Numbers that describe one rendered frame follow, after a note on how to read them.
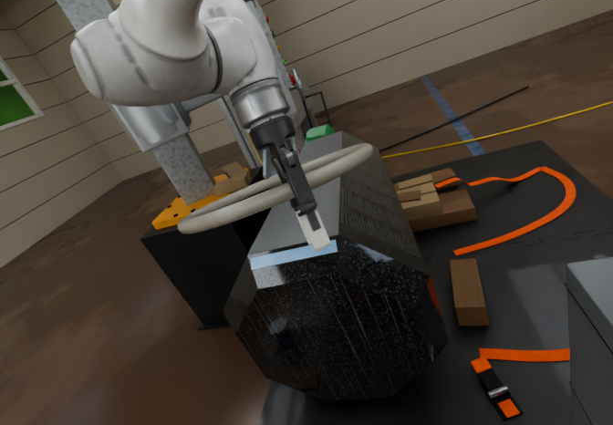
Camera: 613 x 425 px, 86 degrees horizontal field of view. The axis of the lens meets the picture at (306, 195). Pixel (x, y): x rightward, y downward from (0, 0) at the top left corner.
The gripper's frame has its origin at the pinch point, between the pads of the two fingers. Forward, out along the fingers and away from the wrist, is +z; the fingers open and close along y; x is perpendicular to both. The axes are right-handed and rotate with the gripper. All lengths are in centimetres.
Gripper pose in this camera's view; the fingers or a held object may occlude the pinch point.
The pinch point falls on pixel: (313, 229)
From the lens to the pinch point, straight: 58.7
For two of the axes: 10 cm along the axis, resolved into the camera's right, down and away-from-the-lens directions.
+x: -9.0, 4.0, -1.8
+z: 3.8, 9.2, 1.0
